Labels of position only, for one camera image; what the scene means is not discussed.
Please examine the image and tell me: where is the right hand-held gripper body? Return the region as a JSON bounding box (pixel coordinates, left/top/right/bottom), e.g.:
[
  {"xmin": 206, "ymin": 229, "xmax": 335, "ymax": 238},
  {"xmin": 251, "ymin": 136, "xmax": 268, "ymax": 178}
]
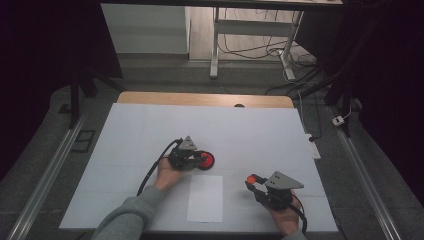
[{"xmin": 255, "ymin": 170, "xmax": 305, "ymax": 212}]

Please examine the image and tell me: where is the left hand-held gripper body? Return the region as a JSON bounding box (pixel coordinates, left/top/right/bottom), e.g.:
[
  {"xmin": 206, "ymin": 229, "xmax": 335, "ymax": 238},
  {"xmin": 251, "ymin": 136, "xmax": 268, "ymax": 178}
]
[{"xmin": 167, "ymin": 135, "xmax": 202, "ymax": 172}]

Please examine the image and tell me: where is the round red ink pad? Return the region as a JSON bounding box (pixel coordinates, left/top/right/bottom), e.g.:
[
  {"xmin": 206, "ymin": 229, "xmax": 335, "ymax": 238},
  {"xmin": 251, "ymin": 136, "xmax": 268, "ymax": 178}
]
[{"xmin": 194, "ymin": 151, "xmax": 216, "ymax": 172}]

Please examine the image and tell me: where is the person's left hand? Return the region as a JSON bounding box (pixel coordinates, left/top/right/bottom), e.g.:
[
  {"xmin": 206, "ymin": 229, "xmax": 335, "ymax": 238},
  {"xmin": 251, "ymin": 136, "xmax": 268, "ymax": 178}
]
[{"xmin": 153, "ymin": 155, "xmax": 188, "ymax": 193}]

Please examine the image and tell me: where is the person's right hand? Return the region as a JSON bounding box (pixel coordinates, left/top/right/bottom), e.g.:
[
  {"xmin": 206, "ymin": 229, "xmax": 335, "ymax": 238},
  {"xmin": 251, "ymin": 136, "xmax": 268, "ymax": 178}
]
[{"xmin": 265, "ymin": 191, "xmax": 303, "ymax": 237}]

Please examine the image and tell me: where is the white paper sheet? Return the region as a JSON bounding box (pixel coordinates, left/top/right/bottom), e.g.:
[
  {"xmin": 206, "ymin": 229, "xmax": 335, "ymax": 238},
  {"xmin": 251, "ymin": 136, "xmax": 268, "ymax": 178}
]
[{"xmin": 186, "ymin": 174, "xmax": 224, "ymax": 224}]

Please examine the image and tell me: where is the large white table cover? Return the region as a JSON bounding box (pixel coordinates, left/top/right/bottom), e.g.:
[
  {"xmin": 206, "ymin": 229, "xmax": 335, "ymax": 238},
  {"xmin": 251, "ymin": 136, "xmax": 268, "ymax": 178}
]
[{"xmin": 58, "ymin": 102, "xmax": 340, "ymax": 234}]

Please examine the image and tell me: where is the white power strip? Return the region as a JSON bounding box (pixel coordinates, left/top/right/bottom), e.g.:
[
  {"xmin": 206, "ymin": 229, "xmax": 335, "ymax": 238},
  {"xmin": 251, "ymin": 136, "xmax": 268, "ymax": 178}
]
[{"xmin": 305, "ymin": 133, "xmax": 322, "ymax": 161}]

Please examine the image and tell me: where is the black floor plate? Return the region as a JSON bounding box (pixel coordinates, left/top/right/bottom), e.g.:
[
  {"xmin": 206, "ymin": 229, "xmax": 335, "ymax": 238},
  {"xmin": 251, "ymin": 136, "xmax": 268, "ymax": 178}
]
[{"xmin": 70, "ymin": 129, "xmax": 97, "ymax": 154}]

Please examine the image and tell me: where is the black stand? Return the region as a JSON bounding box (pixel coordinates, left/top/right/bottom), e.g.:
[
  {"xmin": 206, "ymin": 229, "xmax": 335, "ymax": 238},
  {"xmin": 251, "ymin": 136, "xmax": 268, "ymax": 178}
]
[
  {"xmin": 299, "ymin": 63, "xmax": 355, "ymax": 138},
  {"xmin": 67, "ymin": 64, "xmax": 128, "ymax": 130}
]

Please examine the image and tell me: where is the white cabinet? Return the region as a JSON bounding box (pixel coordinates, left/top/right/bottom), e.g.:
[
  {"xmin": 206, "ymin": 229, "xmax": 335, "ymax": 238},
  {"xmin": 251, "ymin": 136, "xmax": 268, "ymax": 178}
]
[{"xmin": 100, "ymin": 3, "xmax": 191, "ymax": 55}]

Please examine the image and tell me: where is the dark curtain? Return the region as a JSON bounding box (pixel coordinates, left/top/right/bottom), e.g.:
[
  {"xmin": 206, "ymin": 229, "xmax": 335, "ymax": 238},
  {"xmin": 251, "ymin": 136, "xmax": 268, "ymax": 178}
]
[
  {"xmin": 295, "ymin": 0, "xmax": 424, "ymax": 205},
  {"xmin": 0, "ymin": 0, "xmax": 124, "ymax": 183}
]

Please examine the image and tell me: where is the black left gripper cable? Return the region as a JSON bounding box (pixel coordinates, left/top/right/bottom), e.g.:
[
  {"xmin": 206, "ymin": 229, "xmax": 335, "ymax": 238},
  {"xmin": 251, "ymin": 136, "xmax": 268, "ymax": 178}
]
[{"xmin": 136, "ymin": 137, "xmax": 185, "ymax": 197}]

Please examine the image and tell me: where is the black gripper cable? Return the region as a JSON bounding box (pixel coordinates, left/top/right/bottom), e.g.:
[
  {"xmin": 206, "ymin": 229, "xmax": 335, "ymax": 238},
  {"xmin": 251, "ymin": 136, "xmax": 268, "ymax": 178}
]
[
  {"xmin": 136, "ymin": 137, "xmax": 185, "ymax": 197},
  {"xmin": 290, "ymin": 192, "xmax": 309, "ymax": 235}
]

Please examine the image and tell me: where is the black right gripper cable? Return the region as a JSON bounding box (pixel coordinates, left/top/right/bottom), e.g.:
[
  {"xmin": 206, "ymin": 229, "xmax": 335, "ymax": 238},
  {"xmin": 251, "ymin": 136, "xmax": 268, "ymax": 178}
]
[{"xmin": 290, "ymin": 192, "xmax": 309, "ymax": 235}]

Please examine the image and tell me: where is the metal floor rail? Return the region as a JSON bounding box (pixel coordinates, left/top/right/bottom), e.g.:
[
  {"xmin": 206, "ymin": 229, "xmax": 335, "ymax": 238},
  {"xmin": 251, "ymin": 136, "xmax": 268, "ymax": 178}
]
[
  {"xmin": 5, "ymin": 108, "xmax": 88, "ymax": 240},
  {"xmin": 327, "ymin": 105, "xmax": 404, "ymax": 240}
]

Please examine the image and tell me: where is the small white adapter with cable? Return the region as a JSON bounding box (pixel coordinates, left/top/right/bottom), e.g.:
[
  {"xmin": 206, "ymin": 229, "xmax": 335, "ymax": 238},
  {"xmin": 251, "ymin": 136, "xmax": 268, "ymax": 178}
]
[{"xmin": 331, "ymin": 105, "xmax": 353, "ymax": 127}]

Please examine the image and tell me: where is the tangle of black floor cables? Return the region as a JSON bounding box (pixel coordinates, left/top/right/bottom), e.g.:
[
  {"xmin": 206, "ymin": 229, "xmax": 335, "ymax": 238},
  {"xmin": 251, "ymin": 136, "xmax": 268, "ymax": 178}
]
[{"xmin": 218, "ymin": 8, "xmax": 321, "ymax": 96}]

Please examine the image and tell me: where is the white desk frame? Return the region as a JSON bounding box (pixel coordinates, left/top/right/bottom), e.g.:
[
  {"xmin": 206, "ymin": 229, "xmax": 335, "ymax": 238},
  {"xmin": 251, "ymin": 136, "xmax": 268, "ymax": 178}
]
[{"xmin": 209, "ymin": 6, "xmax": 306, "ymax": 81}]

